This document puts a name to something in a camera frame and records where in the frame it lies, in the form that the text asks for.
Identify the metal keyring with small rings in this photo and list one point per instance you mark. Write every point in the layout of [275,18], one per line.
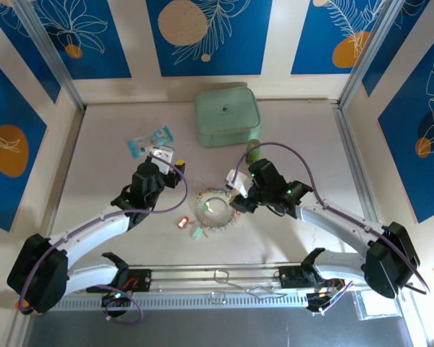
[211,227]

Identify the red key tag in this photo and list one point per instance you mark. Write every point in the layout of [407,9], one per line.
[182,221]

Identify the green key tag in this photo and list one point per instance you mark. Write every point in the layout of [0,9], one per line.
[197,234]

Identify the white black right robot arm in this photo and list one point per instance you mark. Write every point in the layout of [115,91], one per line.
[390,260]

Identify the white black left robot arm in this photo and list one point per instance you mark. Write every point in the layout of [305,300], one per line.
[90,231]

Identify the blue snack packet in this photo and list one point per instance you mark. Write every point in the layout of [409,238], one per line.
[144,139]

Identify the green cylindrical bottle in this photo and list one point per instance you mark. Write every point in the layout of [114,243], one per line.
[254,152]

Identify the mint green zip case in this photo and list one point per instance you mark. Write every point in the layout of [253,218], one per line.
[226,115]

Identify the black controller board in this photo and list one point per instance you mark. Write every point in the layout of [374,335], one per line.
[316,301]
[112,301]

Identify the clear plastic bag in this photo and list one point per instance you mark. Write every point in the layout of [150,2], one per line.
[378,307]

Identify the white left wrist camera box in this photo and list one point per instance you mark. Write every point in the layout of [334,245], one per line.
[162,159]

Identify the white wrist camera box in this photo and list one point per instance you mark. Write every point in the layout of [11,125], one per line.
[238,179]
[162,159]

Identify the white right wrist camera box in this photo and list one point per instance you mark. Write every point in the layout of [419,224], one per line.
[238,179]

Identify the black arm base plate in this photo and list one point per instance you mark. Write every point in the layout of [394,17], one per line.
[291,278]
[146,282]

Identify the aluminium side rail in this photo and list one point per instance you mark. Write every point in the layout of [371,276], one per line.
[71,144]
[351,144]

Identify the aluminium frame beam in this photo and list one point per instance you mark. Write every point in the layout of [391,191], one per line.
[184,280]

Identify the blue floral wall panel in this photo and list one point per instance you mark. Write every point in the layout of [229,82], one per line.
[311,36]
[25,47]
[412,36]
[94,43]
[238,36]
[3,195]
[430,188]

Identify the aluminium frame post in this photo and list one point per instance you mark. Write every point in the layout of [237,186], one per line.
[368,54]
[50,54]

